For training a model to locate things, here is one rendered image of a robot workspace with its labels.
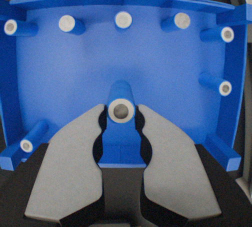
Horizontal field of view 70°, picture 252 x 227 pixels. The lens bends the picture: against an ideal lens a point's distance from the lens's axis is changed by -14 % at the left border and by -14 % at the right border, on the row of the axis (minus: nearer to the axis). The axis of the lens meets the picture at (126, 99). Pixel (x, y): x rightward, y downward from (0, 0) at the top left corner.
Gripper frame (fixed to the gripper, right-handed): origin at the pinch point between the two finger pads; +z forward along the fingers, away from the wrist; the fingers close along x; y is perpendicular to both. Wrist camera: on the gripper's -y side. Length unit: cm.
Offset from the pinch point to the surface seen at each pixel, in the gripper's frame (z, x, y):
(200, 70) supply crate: 14.4, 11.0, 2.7
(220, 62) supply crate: 14.7, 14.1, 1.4
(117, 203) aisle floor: 38, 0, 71
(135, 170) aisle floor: 42, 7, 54
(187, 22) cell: 9.5, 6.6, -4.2
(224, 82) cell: 8.2, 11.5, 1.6
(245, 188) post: 32, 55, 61
